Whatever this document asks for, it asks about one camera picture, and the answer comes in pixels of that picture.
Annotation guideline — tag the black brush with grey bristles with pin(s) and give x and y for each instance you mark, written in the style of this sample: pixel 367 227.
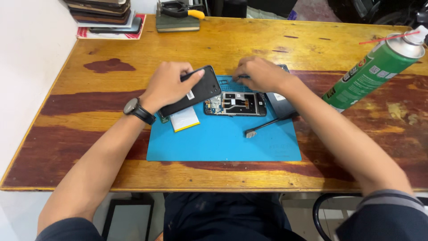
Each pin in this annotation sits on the black brush with grey bristles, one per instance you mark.
pixel 267 124

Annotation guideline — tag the person's dark trousers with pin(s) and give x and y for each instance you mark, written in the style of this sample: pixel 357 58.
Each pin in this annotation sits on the person's dark trousers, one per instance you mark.
pixel 224 217

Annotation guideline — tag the thin black pry tool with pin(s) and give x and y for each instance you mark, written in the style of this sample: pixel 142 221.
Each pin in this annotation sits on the thin black pry tool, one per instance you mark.
pixel 189 75

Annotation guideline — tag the black bag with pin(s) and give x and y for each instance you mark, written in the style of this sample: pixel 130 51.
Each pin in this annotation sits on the black bag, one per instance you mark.
pixel 254 7

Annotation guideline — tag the black phone back cover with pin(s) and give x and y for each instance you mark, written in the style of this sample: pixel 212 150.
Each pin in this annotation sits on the black phone back cover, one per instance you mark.
pixel 200 93

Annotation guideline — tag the small black metal bracket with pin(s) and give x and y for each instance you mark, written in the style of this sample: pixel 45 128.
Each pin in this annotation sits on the small black metal bracket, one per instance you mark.
pixel 223 82

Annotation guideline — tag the black round stool frame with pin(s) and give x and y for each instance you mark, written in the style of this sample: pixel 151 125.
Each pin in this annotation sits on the black round stool frame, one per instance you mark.
pixel 319 214

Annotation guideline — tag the green spray can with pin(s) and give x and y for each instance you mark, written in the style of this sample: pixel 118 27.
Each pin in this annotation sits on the green spray can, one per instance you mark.
pixel 371 73

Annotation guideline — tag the person's right fingers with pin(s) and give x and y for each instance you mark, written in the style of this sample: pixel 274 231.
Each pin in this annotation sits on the person's right fingers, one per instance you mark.
pixel 245 68

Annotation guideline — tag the black framed tablet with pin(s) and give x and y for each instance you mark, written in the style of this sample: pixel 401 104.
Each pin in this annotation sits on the black framed tablet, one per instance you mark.
pixel 128 221

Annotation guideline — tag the opened phone with circuit board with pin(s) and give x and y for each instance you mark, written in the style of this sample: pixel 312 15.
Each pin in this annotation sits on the opened phone with circuit board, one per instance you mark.
pixel 237 104

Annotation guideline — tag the white battery with yellow edge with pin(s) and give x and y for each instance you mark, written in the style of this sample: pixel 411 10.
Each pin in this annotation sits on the white battery with yellow edge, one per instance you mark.
pixel 184 119

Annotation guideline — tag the small green circuit board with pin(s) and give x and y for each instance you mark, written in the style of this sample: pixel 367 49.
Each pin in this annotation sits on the small green circuit board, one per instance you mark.
pixel 163 117

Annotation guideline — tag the person's right hand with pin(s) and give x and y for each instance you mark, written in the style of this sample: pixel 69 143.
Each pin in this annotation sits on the person's right hand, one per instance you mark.
pixel 266 75

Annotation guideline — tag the dark green notebook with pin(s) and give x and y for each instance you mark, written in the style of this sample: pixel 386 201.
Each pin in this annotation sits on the dark green notebook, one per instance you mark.
pixel 177 24

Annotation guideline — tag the red spray straw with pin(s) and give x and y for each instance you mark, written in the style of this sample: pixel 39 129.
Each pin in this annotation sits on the red spray straw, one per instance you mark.
pixel 384 38

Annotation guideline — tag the blue silicone work mat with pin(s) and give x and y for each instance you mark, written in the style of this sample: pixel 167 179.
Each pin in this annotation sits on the blue silicone work mat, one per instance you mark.
pixel 220 144

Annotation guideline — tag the person's left fingers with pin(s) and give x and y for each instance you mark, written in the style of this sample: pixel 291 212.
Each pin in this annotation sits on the person's left fingers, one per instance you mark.
pixel 187 72

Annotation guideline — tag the black vehicle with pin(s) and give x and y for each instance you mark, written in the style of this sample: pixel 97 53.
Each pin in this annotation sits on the black vehicle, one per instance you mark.
pixel 377 11

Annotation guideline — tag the stack of phones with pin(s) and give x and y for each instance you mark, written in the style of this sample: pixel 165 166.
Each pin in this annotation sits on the stack of phones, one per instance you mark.
pixel 100 13

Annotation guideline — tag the dark grey phone panel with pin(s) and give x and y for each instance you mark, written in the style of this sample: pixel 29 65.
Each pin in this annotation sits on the dark grey phone panel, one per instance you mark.
pixel 281 103

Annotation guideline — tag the black wristwatch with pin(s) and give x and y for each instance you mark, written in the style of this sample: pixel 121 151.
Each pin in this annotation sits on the black wristwatch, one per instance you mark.
pixel 135 108

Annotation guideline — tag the small dark metal tool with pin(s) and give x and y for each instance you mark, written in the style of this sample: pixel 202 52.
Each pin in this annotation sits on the small dark metal tool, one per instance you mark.
pixel 242 77

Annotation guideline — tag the person's left hand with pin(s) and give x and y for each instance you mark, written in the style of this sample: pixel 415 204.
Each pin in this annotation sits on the person's left hand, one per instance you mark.
pixel 165 85

